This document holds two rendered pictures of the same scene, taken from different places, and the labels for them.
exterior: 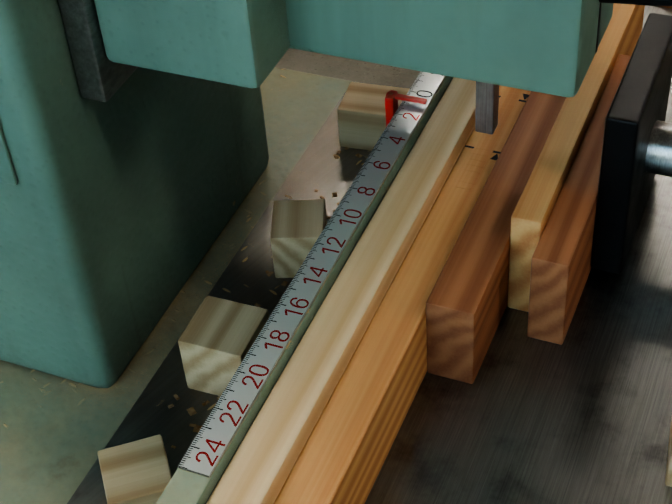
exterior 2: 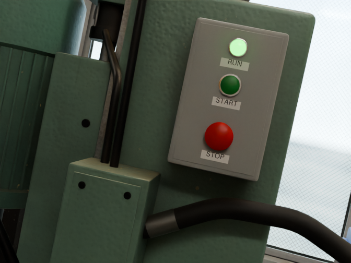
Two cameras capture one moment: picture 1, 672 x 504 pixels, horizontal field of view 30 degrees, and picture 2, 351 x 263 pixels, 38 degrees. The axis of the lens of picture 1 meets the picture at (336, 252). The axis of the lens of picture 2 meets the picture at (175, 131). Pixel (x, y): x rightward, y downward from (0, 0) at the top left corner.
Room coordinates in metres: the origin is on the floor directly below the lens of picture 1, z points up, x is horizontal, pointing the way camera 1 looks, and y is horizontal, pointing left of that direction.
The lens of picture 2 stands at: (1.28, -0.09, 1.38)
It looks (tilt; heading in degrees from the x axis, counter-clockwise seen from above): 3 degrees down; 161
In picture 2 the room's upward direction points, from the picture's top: 12 degrees clockwise
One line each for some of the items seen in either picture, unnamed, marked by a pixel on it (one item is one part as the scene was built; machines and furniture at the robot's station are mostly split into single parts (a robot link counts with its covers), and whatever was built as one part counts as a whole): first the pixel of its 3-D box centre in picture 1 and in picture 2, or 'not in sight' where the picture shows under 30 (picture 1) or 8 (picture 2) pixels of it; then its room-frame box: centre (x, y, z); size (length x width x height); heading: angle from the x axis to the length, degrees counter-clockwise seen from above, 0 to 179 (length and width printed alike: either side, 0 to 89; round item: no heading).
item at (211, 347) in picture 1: (227, 348); not in sight; (0.48, 0.06, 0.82); 0.04 x 0.04 x 0.04; 66
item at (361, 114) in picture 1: (376, 117); not in sight; (0.69, -0.04, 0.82); 0.04 x 0.03 x 0.03; 70
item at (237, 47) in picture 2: not in sight; (237, 47); (0.79, 0.13, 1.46); 0.02 x 0.01 x 0.02; 64
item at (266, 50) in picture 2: not in sight; (227, 99); (0.76, 0.15, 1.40); 0.10 x 0.06 x 0.16; 64
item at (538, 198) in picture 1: (583, 128); not in sight; (0.51, -0.13, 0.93); 0.22 x 0.01 x 0.06; 154
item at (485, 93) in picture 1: (487, 86); not in sight; (0.49, -0.08, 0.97); 0.01 x 0.01 x 0.05; 64
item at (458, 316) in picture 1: (523, 186); not in sight; (0.48, -0.10, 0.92); 0.23 x 0.02 x 0.04; 154
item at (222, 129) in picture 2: not in sight; (219, 136); (0.79, 0.13, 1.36); 0.03 x 0.01 x 0.03; 64
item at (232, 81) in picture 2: not in sight; (230, 85); (0.79, 0.13, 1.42); 0.02 x 0.01 x 0.02; 64
